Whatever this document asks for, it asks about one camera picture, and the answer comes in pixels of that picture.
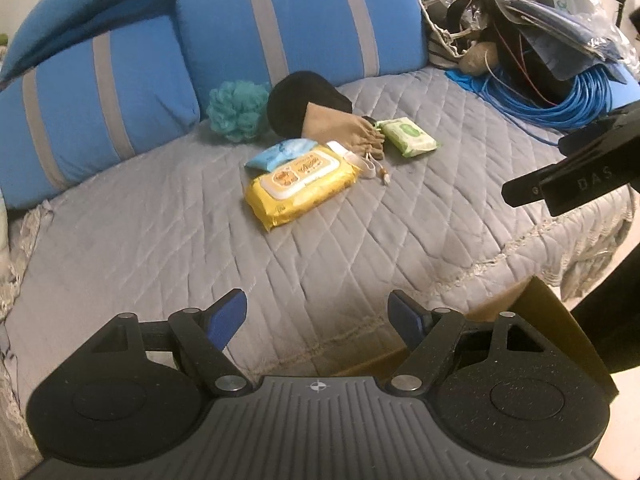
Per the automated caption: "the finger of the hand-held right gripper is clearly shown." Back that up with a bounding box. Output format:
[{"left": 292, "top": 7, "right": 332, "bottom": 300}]
[{"left": 502, "top": 169, "right": 547, "bottom": 207}]

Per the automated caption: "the black leather bag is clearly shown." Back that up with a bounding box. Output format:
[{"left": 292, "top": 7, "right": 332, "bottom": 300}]
[{"left": 445, "top": 0, "right": 551, "bottom": 86}]

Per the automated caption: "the light blue tissue pack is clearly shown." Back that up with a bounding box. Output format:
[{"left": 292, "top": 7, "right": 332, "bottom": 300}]
[{"left": 244, "top": 139, "right": 328, "bottom": 173}]

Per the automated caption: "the yellow wet wipes pack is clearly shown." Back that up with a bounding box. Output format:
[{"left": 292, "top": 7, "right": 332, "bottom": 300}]
[{"left": 244, "top": 142, "right": 362, "bottom": 233}]

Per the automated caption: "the beige woven pouch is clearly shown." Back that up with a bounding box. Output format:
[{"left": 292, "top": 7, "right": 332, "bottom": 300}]
[{"left": 460, "top": 40, "right": 496, "bottom": 76}]

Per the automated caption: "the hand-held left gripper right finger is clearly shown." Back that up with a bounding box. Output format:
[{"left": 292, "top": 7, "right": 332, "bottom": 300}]
[{"left": 387, "top": 289, "right": 551, "bottom": 393}]

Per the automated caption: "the tan drawstring pouch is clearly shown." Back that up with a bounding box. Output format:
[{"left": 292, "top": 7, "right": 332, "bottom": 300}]
[{"left": 301, "top": 102, "right": 387, "bottom": 161}]

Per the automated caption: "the blue cable coil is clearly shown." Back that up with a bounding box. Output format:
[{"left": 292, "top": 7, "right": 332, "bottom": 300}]
[{"left": 447, "top": 62, "right": 640, "bottom": 148}]

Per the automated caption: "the blue cushion top left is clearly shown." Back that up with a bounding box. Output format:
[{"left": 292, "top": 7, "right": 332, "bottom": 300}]
[{"left": 0, "top": 0, "right": 251, "bottom": 81}]

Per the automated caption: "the white cord with keychain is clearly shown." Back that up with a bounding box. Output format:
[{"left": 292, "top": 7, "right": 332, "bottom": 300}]
[{"left": 345, "top": 150, "right": 393, "bottom": 186}]

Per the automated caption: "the striped tote bag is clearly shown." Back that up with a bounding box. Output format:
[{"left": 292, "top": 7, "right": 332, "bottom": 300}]
[{"left": 420, "top": 0, "right": 481, "bottom": 71}]

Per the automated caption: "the brown cardboard box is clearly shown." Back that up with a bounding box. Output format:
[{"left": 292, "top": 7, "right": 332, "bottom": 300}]
[{"left": 340, "top": 275, "right": 618, "bottom": 401}]

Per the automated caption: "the teal bath loofah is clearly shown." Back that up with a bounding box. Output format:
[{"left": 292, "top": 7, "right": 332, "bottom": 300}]
[{"left": 206, "top": 81, "right": 272, "bottom": 143}]

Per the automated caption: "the blue packet in plastic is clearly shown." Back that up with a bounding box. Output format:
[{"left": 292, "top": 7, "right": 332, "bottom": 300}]
[{"left": 502, "top": 0, "right": 633, "bottom": 68}]

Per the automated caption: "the green wet wipes pack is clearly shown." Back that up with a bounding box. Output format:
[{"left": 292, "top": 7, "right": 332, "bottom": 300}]
[{"left": 375, "top": 117, "right": 443, "bottom": 158}]

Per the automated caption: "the grey quilted bedspread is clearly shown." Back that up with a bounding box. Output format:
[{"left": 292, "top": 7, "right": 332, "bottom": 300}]
[{"left": 0, "top": 65, "right": 636, "bottom": 461}]

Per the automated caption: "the red cable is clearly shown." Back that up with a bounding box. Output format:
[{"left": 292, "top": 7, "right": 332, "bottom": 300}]
[{"left": 492, "top": 20, "right": 556, "bottom": 108}]

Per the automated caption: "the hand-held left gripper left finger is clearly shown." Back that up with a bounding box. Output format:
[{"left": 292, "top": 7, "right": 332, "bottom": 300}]
[{"left": 90, "top": 288, "right": 249, "bottom": 396}]

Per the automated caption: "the black round cap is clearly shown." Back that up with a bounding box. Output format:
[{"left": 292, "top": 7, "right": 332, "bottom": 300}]
[{"left": 266, "top": 71, "right": 353, "bottom": 140}]

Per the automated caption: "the person's black clothing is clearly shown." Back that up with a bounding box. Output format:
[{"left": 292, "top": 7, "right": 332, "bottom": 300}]
[{"left": 570, "top": 247, "right": 640, "bottom": 376}]

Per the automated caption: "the blue grey-striped pillow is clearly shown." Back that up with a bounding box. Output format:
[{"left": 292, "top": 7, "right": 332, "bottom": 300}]
[
  {"left": 176, "top": 0, "right": 430, "bottom": 111},
  {"left": 0, "top": 15, "right": 201, "bottom": 208}
]

